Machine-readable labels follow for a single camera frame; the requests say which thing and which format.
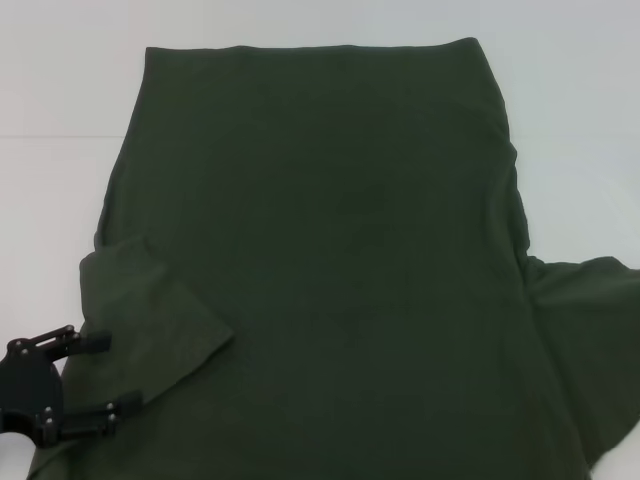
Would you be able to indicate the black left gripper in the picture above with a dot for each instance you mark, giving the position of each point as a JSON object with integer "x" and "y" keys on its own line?
{"x": 30, "y": 390}

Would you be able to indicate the dark green t-shirt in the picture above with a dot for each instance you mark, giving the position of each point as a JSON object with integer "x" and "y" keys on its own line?
{"x": 320, "y": 200}

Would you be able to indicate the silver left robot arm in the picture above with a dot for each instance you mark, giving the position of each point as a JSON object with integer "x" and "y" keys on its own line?
{"x": 12, "y": 457}

